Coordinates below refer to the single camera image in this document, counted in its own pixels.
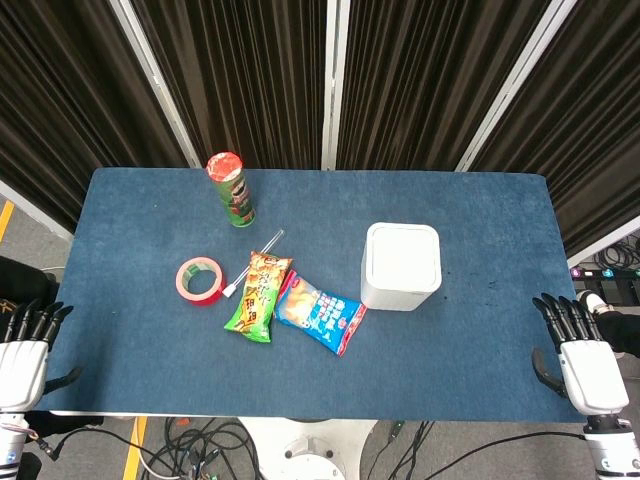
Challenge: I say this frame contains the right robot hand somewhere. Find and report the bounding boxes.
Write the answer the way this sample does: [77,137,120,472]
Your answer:
[530,292,631,417]

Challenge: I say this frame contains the blue table mat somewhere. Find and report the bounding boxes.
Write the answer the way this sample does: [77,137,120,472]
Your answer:
[32,167,589,424]

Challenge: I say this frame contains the green orange snack bag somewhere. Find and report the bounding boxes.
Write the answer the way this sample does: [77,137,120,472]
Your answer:
[223,250,294,344]

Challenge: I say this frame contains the blue white snack bag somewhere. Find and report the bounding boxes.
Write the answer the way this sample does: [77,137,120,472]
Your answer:
[273,269,369,358]

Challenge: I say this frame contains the black floor cables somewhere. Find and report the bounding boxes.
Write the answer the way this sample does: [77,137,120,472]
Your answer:
[39,417,266,480]

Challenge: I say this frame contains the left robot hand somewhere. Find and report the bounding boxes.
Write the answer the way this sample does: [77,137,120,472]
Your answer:
[0,298,84,414]

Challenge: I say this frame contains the white frame post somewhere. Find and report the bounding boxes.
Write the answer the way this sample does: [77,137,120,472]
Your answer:
[320,0,344,171]
[453,0,570,173]
[108,0,203,169]

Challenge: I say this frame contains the red tape roll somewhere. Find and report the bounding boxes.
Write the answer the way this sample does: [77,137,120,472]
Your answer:
[175,256,225,306]

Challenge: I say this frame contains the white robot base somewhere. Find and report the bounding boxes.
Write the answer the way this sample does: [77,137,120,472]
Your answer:
[237,417,377,480]

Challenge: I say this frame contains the black curtain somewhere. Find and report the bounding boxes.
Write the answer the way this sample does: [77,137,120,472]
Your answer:
[0,0,640,261]

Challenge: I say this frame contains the black white shoe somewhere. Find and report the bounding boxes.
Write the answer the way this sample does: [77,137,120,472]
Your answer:
[574,290,612,316]

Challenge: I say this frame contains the white square container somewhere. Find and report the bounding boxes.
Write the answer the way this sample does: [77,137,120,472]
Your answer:
[360,222,443,312]

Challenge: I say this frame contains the green chips can red lid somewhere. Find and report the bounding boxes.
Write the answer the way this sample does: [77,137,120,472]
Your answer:
[206,152,257,229]

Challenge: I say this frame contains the power strip with coloured plugs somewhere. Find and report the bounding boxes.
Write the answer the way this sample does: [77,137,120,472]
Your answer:
[569,267,640,281]

